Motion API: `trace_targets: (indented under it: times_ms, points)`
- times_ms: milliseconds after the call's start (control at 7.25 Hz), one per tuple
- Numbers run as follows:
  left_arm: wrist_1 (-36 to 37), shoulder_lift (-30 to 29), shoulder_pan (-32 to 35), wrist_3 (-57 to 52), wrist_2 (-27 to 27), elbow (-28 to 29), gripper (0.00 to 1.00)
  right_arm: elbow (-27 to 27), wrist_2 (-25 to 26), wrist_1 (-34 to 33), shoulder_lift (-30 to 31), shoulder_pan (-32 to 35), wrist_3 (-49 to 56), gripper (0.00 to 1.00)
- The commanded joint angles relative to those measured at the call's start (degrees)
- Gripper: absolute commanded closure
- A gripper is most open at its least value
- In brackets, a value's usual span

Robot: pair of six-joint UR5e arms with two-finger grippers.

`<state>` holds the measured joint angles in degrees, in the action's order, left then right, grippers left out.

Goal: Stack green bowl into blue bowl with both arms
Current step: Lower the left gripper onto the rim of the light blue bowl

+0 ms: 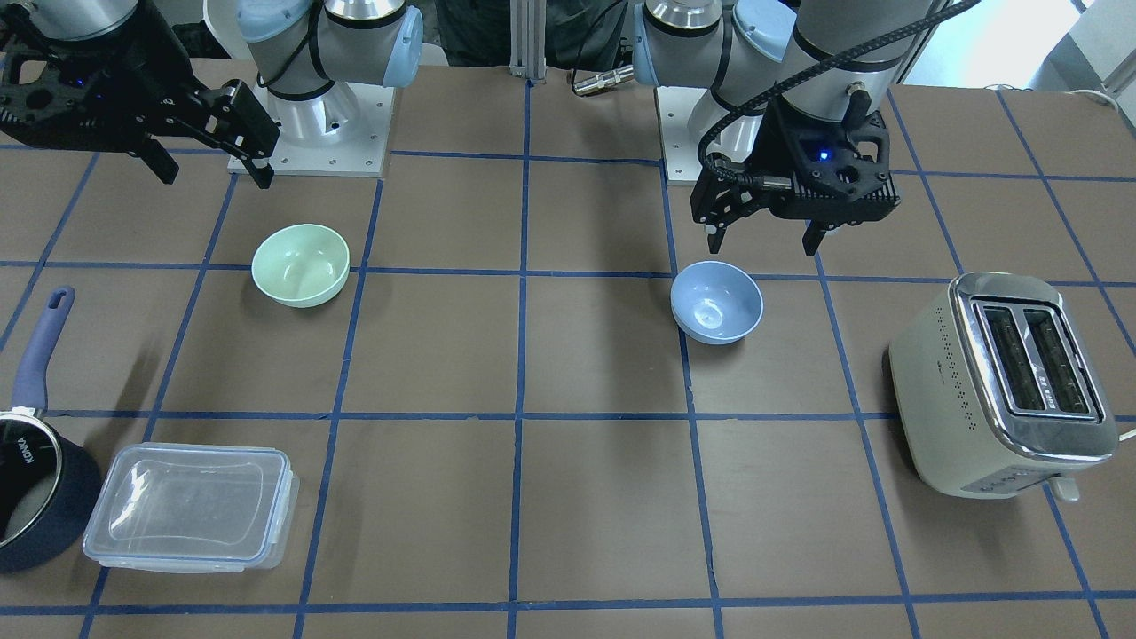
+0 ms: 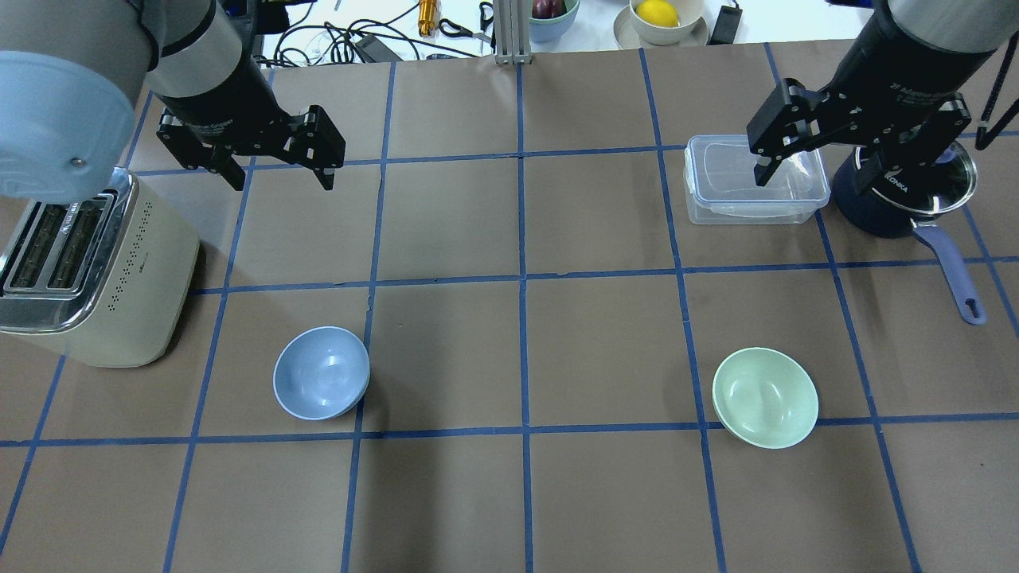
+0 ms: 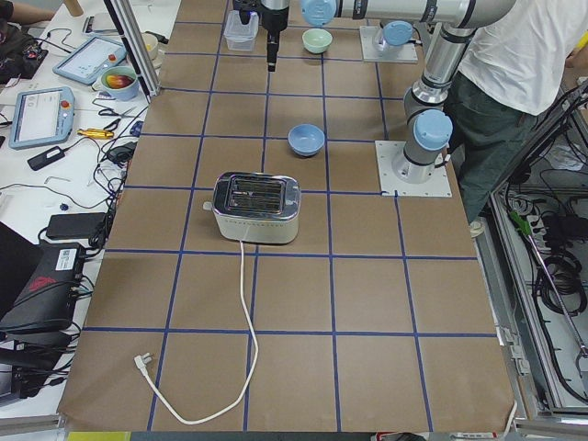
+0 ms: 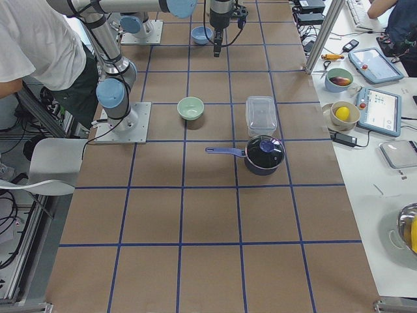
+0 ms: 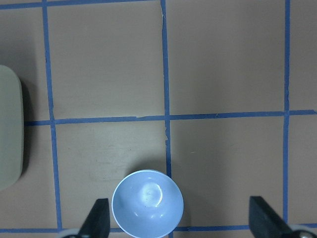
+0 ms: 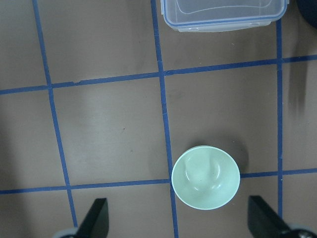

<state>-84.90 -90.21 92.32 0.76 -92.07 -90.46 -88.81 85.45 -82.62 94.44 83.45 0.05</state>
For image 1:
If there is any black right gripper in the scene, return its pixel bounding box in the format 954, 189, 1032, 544
3, 13, 279, 190

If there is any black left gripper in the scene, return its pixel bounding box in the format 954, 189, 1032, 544
692, 96, 901, 256

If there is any green bowl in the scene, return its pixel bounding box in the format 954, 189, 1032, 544
250, 224, 351, 308

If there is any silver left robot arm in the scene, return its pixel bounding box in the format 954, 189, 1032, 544
632, 1, 945, 256

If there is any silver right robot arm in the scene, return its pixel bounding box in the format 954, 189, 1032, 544
1, 1, 423, 189

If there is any blue bowl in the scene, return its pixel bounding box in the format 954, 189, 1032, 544
669, 260, 765, 345

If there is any cream and chrome toaster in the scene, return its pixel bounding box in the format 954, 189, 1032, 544
887, 272, 1121, 503

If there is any clear plastic food container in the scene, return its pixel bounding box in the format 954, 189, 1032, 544
82, 442, 300, 574

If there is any dark blue saucepan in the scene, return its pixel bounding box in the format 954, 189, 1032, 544
1, 287, 102, 574

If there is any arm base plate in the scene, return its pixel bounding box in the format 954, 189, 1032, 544
655, 86, 722, 186
253, 83, 396, 179

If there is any black braided cable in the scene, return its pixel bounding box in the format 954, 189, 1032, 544
698, 0, 982, 192

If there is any aluminium frame post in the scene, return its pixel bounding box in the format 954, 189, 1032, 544
508, 0, 548, 85

